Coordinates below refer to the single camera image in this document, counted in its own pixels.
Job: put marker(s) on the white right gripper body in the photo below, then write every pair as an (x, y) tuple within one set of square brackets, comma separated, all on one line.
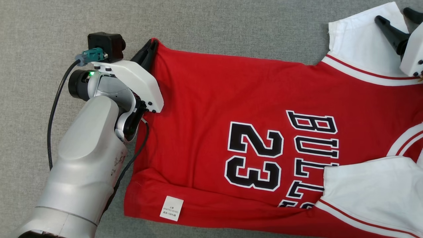
[(414, 56)]

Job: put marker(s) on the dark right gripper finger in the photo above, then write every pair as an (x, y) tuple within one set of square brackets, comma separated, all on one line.
[(414, 15), (395, 34)]

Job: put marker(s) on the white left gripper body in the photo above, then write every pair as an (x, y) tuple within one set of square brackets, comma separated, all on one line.
[(138, 79)]

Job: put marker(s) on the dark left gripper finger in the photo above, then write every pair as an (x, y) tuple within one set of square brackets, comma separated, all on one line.
[(141, 53), (151, 56)]

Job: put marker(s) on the red and white basketball jersey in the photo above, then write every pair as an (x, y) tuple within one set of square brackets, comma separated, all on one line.
[(205, 99)]

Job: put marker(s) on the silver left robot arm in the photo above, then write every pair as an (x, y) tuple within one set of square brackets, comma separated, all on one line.
[(86, 158)]

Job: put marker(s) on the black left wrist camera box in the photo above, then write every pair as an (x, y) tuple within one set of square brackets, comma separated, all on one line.
[(104, 46)]

